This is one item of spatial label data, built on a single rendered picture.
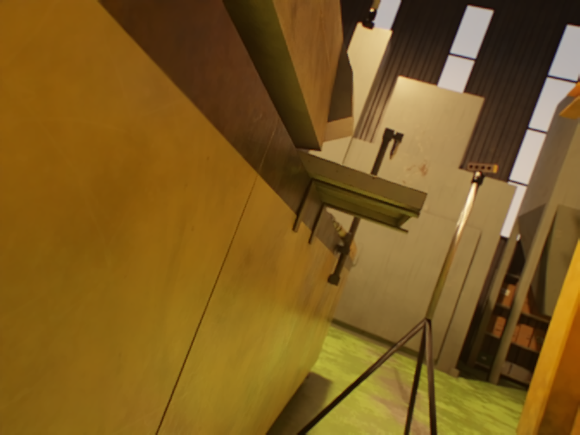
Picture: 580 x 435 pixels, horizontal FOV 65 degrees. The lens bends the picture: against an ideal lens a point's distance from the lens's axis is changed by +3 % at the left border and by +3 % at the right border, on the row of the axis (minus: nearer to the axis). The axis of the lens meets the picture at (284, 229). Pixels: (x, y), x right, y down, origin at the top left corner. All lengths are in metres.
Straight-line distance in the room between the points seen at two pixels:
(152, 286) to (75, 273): 0.09
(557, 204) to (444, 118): 2.14
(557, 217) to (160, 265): 7.93
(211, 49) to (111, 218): 0.13
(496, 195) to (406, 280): 1.62
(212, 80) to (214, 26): 0.04
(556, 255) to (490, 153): 3.07
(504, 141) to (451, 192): 4.31
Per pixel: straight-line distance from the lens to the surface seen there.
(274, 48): 0.47
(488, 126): 10.69
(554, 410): 4.24
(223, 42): 0.34
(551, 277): 8.41
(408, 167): 6.52
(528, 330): 9.86
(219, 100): 0.35
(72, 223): 0.25
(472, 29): 11.49
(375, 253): 6.25
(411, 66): 11.04
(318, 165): 0.73
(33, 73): 0.21
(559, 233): 8.23
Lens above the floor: 0.62
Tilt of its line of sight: 4 degrees up
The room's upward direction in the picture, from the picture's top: 21 degrees clockwise
